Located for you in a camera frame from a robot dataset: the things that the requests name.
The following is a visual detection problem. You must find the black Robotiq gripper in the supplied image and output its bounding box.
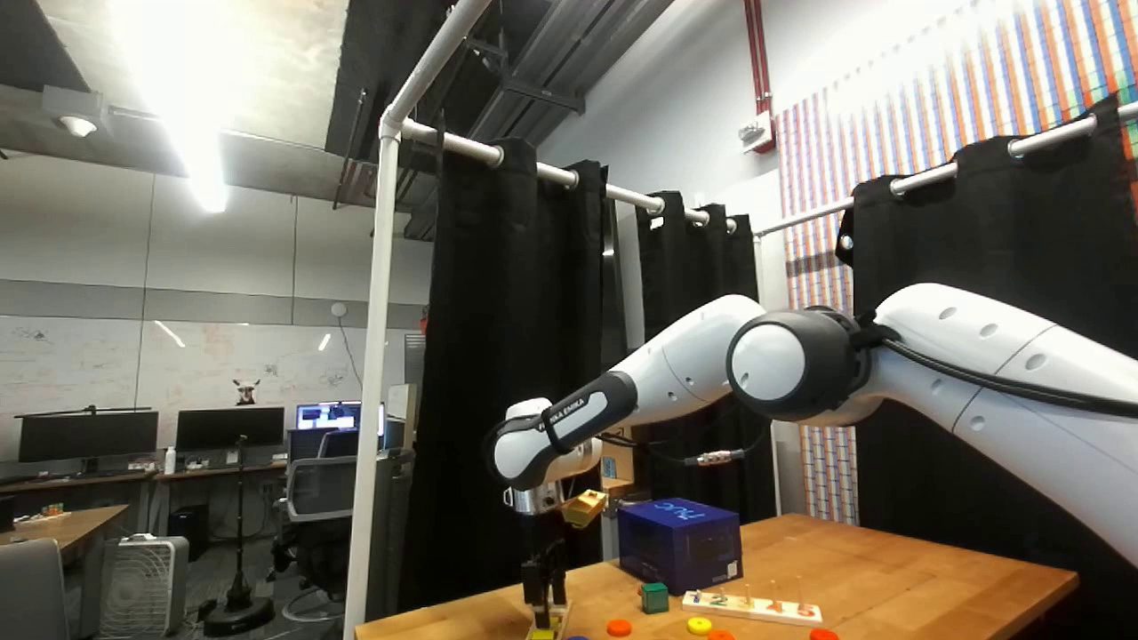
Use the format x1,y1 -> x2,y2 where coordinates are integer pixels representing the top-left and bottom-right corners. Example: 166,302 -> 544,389
515,509 -> 577,629

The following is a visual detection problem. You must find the blue cardboard box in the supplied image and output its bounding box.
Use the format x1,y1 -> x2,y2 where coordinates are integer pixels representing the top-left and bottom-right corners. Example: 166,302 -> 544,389
616,495 -> 747,596

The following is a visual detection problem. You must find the white wooden peg board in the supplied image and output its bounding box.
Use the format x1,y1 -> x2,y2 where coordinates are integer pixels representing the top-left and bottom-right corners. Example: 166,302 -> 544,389
678,586 -> 826,629

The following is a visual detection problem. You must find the black curtain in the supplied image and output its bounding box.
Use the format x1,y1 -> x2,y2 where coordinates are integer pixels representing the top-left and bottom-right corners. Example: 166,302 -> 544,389
399,140 -> 622,613
851,101 -> 1138,640
635,191 -> 774,526

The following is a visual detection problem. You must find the grey mesh office chair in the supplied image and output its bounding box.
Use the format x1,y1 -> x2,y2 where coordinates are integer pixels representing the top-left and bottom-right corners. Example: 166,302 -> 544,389
278,453 -> 366,596

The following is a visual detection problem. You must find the monitor with blue screen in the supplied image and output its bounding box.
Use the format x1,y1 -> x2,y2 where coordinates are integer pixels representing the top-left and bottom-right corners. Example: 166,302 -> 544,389
291,399 -> 392,440

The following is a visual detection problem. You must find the black computer monitor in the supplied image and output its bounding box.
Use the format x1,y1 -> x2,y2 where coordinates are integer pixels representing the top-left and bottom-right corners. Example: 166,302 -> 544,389
15,406 -> 162,470
174,406 -> 291,454

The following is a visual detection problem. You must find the white box fan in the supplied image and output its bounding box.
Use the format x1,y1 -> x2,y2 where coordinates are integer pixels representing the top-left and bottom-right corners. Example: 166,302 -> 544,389
93,528 -> 192,640

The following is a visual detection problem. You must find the metal curtain rod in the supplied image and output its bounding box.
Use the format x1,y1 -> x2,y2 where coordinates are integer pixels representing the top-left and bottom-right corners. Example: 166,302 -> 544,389
399,115 -> 715,230
755,109 -> 1138,240

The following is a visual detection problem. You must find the wooden office desk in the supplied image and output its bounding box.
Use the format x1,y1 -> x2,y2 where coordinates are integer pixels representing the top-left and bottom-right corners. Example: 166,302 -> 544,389
0,500 -> 134,568

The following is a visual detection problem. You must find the red ceiling pipe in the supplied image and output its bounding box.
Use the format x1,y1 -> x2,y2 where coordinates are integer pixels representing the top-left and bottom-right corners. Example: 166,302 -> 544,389
738,0 -> 774,121

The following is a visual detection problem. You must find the bright ceiling light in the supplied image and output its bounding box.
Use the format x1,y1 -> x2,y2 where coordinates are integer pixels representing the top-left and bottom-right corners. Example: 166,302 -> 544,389
111,0 -> 270,221

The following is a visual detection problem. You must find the small round ceiling light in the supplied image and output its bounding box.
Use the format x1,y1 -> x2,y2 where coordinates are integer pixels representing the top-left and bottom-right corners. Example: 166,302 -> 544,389
52,109 -> 108,143

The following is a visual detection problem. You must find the white PVC pipe post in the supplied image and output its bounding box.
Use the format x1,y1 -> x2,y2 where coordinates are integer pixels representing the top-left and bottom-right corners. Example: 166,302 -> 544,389
336,0 -> 492,640

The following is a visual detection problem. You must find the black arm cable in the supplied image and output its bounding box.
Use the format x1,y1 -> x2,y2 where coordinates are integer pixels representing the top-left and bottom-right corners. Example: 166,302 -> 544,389
869,316 -> 1138,421

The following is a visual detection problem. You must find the white wall alarm box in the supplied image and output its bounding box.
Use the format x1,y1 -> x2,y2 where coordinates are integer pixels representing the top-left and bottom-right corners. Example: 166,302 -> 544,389
736,109 -> 777,153

